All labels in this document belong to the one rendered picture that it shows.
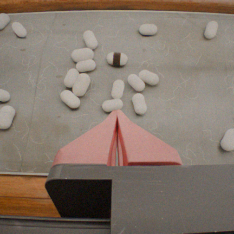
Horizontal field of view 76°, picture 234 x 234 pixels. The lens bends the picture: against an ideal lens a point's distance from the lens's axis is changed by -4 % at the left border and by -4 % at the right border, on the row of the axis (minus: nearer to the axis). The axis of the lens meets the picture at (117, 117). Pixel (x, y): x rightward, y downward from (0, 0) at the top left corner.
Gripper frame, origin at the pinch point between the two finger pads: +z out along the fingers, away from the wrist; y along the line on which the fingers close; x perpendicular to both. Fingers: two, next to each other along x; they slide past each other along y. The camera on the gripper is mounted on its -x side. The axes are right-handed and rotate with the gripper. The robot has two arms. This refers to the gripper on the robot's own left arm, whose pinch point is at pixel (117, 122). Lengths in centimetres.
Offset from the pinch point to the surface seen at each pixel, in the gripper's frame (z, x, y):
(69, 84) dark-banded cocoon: 12.8, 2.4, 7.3
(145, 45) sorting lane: 20.1, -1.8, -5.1
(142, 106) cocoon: 9.7, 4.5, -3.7
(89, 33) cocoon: 19.5, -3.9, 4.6
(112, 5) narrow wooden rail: 25.5, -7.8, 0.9
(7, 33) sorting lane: 22.5, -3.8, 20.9
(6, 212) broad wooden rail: -1.7, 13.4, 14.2
